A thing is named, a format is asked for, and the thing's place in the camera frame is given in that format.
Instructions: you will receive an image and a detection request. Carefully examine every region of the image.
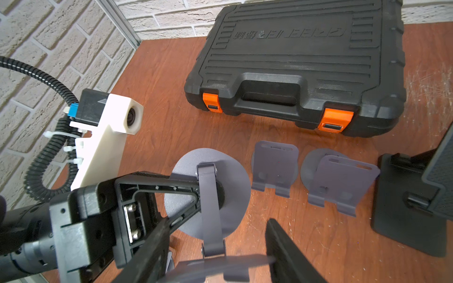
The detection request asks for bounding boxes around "grey phone stand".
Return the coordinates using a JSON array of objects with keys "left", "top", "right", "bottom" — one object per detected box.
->
[
  {"left": 160, "top": 148, "right": 274, "bottom": 283},
  {"left": 300, "top": 149, "right": 381, "bottom": 217}
]

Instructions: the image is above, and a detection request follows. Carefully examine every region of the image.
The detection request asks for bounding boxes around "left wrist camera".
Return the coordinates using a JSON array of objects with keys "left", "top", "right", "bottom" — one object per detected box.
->
[{"left": 67, "top": 88, "right": 144, "bottom": 191}]

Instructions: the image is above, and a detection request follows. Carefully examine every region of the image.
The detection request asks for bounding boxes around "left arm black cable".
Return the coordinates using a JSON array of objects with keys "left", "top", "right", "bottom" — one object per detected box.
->
[{"left": 0, "top": 55, "right": 81, "bottom": 203}]

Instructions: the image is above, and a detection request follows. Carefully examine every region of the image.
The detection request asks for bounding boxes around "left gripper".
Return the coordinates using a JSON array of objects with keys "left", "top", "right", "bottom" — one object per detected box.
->
[{"left": 1, "top": 172, "right": 201, "bottom": 283}]

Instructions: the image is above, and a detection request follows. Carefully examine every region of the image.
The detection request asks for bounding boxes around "black phone stand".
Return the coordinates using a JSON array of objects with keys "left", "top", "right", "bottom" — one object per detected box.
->
[{"left": 371, "top": 128, "right": 453, "bottom": 257}]

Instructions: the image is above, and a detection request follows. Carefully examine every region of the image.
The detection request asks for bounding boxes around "left corner aluminium profile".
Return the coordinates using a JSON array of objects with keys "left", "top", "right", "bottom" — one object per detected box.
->
[{"left": 96, "top": 0, "right": 142, "bottom": 51}]

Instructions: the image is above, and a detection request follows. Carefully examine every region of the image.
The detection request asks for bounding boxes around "purple-grey phone stand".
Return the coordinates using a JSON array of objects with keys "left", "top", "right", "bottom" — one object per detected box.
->
[{"left": 251, "top": 140, "right": 299, "bottom": 198}]

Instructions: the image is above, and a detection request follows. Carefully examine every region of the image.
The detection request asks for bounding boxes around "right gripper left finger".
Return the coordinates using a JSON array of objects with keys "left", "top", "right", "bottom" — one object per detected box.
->
[{"left": 113, "top": 219, "right": 170, "bottom": 283}]

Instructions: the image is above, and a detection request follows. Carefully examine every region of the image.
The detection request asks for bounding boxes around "black plastic tool case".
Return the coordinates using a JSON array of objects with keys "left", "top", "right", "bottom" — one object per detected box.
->
[{"left": 184, "top": 1, "right": 407, "bottom": 137}]

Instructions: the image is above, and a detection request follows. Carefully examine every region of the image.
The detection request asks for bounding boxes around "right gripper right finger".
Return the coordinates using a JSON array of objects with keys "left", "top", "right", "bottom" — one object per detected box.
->
[{"left": 265, "top": 218, "right": 326, "bottom": 283}]

